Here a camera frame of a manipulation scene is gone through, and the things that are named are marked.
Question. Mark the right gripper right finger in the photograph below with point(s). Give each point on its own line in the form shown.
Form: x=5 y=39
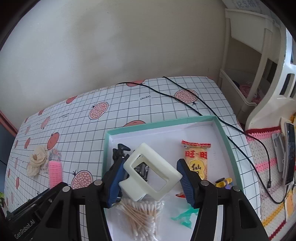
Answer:
x=240 y=221

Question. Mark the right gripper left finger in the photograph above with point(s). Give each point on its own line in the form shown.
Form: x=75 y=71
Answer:
x=62 y=219

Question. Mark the colourful plastic block toy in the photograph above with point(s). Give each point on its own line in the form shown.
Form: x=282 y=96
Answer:
x=225 y=183

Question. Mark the pink hair roller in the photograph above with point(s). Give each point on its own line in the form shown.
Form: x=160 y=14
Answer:
x=55 y=173

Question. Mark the teal plastic wrapper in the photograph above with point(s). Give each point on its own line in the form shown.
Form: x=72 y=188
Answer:
x=184 y=218

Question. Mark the cream lace scrunchie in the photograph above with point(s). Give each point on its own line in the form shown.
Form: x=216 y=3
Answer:
x=36 y=160

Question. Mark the bag of cotton swabs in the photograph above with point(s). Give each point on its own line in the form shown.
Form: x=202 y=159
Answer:
x=143 y=217

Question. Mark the cream plastic hair claw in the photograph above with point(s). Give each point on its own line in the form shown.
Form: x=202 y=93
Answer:
x=162 y=177

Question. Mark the rice cracker snack packet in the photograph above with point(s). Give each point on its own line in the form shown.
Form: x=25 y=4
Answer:
x=196 y=157

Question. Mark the black toy car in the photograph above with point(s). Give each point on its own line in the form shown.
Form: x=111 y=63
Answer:
x=122 y=152

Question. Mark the crocheted pink white mat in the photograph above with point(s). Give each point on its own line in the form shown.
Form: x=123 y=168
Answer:
x=272 y=215

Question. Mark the orange paper tag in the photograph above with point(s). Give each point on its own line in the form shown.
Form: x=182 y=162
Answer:
x=289 y=207

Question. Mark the pomegranate grid tablecloth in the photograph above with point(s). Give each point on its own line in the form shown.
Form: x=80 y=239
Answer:
x=73 y=132

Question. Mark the teal shallow cardboard box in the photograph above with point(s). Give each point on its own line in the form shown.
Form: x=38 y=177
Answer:
x=165 y=138

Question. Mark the grey phone stand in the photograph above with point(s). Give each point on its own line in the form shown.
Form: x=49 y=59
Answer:
x=279 y=148

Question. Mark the smartphone on stand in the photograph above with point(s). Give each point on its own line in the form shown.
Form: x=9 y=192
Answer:
x=289 y=160

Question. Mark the white cutout headboard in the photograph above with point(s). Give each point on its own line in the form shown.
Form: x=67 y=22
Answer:
x=279 y=102

